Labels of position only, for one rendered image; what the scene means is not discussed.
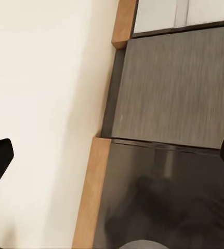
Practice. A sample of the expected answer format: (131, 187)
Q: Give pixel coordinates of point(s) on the cabinet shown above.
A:
(171, 195)

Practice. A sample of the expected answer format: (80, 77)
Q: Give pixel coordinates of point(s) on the dishwasher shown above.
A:
(169, 90)

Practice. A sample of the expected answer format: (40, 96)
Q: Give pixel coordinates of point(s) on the fridge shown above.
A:
(156, 15)

